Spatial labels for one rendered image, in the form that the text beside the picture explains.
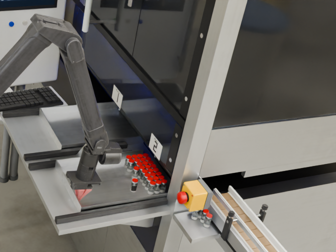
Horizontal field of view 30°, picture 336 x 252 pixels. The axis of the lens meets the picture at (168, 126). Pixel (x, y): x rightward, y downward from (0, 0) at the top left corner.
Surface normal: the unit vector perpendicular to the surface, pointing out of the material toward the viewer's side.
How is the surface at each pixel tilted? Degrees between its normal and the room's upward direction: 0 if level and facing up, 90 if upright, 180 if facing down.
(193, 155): 90
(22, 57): 90
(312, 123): 90
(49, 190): 0
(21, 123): 0
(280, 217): 90
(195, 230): 0
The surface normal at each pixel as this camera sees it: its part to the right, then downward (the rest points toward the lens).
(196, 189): 0.19, -0.83
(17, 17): 0.56, 0.53
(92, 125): 0.36, 0.46
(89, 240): -0.87, 0.10
